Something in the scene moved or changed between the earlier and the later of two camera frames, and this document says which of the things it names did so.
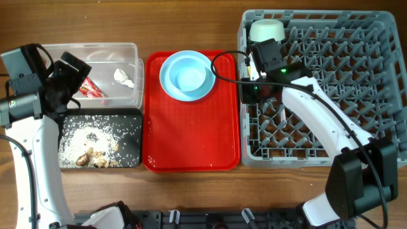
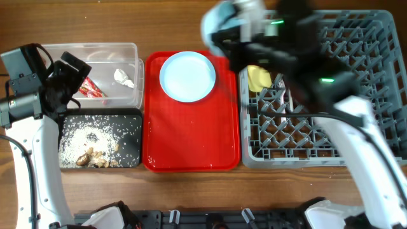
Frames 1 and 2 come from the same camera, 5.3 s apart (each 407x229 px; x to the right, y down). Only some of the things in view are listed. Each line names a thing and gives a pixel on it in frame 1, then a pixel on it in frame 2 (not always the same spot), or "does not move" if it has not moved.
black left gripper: [75, 77] does not move
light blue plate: [187, 76] does not move
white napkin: [120, 76] does not move
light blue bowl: [187, 74] to [213, 21]
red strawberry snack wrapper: [88, 88] does not move
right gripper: [248, 98] to [239, 55]
